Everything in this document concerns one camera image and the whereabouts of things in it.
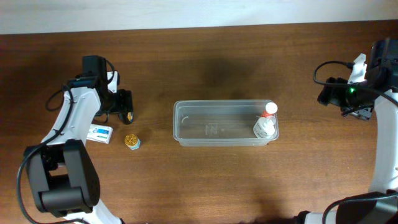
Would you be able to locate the white squeeze bottle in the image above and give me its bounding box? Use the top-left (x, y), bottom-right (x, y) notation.
top-left (253, 116), bottom-right (276, 139)

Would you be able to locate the black bottle white cap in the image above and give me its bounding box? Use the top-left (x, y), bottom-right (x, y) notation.
top-left (122, 112), bottom-right (134, 125)

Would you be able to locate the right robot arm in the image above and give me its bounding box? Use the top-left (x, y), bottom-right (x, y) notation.
top-left (292, 38), bottom-right (397, 224)

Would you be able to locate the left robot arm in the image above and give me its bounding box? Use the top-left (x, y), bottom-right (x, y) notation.
top-left (16, 55), bottom-right (134, 223)

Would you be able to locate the clear plastic container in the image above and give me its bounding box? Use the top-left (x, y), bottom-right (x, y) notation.
top-left (173, 100), bottom-right (279, 147)

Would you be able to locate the white blue small box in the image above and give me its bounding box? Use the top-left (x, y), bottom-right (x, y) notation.
top-left (87, 124), bottom-right (113, 144)

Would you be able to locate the gold lid small jar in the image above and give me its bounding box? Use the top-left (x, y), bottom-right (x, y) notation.
top-left (124, 134), bottom-right (141, 150)

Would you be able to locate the orange tube white cap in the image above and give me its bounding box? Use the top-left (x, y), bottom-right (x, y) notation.
top-left (261, 102), bottom-right (278, 118)

